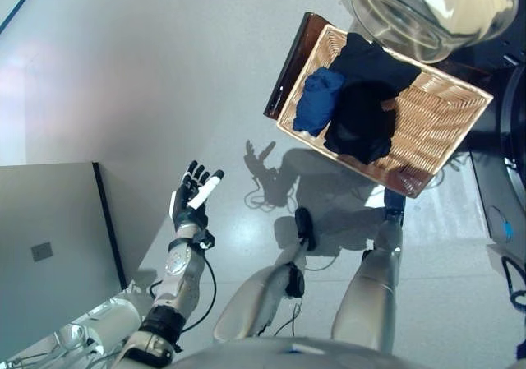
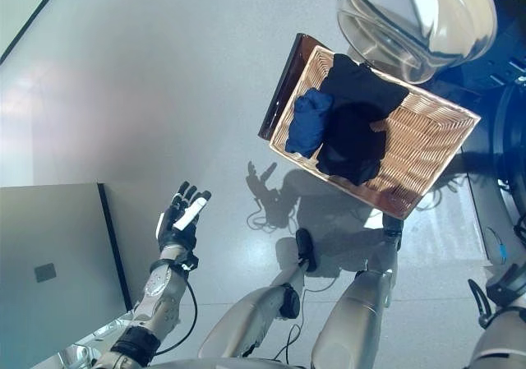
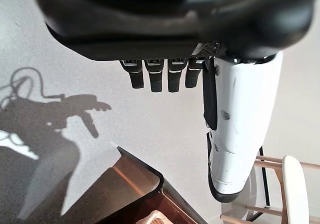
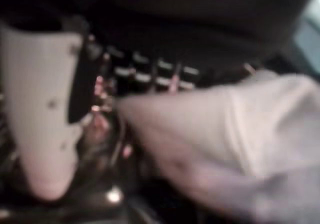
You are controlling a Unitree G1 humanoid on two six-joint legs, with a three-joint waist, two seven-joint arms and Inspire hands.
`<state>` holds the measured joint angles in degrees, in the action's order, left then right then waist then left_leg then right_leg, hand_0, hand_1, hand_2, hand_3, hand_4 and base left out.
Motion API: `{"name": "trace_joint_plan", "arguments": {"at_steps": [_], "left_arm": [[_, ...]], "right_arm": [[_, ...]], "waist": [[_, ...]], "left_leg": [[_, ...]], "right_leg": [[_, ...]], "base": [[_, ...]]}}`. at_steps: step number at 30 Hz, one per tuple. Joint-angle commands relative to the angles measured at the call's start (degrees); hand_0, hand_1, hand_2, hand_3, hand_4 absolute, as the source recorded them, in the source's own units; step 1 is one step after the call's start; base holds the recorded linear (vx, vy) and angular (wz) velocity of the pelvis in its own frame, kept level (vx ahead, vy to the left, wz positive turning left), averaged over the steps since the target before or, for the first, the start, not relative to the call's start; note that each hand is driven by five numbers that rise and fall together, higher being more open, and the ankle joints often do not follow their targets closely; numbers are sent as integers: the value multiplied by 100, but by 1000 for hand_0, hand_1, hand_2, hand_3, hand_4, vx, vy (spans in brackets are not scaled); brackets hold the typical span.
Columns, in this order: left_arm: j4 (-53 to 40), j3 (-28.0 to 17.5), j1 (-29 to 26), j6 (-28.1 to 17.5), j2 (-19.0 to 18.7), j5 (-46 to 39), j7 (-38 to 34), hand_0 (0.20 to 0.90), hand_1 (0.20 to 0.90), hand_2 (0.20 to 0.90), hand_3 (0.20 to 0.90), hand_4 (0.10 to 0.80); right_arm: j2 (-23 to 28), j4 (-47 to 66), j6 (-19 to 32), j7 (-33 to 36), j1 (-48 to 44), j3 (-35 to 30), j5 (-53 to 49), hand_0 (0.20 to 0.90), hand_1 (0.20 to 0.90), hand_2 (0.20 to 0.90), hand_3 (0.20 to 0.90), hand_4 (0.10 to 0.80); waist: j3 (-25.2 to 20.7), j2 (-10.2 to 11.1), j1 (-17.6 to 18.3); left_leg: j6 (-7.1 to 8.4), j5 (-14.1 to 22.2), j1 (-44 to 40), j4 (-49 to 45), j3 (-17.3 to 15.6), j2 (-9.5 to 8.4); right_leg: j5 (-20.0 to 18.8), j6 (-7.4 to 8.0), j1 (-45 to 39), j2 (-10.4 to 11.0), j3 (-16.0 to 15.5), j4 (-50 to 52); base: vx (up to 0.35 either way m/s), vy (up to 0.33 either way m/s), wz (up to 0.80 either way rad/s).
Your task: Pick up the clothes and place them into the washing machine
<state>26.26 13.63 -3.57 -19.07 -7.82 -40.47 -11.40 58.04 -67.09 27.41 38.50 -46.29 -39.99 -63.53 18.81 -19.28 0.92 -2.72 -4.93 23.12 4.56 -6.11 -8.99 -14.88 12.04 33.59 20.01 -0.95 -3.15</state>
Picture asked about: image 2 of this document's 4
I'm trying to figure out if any grey cabinet with black edge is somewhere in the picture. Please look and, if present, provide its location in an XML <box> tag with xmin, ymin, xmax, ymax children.
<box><xmin>0</xmin><ymin>182</ymin><xmax>132</xmax><ymax>369</ymax></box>

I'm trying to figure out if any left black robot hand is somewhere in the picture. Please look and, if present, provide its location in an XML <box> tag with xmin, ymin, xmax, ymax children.
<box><xmin>155</xmin><ymin>182</ymin><xmax>213</xmax><ymax>259</ymax></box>

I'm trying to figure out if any grey square plate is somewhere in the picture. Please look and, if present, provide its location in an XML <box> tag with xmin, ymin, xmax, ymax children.
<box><xmin>35</xmin><ymin>263</ymin><xmax>58</xmax><ymax>284</ymax></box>

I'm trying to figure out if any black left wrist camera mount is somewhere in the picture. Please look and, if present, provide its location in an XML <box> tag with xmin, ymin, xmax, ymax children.
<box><xmin>176</xmin><ymin>251</ymin><xmax>201</xmax><ymax>271</ymax></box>

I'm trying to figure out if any round glass washer door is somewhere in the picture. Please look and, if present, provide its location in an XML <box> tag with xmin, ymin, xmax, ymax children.
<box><xmin>328</xmin><ymin>0</ymin><xmax>526</xmax><ymax>85</ymax></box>

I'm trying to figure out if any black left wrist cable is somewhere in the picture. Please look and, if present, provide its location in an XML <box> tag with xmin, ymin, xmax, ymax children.
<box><xmin>155</xmin><ymin>278</ymin><xmax>199</xmax><ymax>356</ymax></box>

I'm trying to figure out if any blue garment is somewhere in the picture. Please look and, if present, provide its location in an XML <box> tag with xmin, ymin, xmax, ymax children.
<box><xmin>284</xmin><ymin>88</ymin><xmax>333</xmax><ymax>158</ymax></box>

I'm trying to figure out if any silver robot torso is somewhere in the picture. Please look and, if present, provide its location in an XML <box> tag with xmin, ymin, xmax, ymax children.
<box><xmin>151</xmin><ymin>356</ymin><xmax>330</xmax><ymax>369</ymax></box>

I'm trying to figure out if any right silver robot leg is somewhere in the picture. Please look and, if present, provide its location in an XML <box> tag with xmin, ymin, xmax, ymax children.
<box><xmin>311</xmin><ymin>216</ymin><xmax>406</xmax><ymax>369</ymax></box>

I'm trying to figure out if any woven wicker basket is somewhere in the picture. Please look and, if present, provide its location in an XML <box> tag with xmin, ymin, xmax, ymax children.
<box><xmin>269</xmin><ymin>44</ymin><xmax>482</xmax><ymax>221</ymax></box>

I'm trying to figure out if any black garment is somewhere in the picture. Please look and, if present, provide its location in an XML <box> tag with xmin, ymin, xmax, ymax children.
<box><xmin>316</xmin><ymin>53</ymin><xmax>411</xmax><ymax>187</ymax></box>

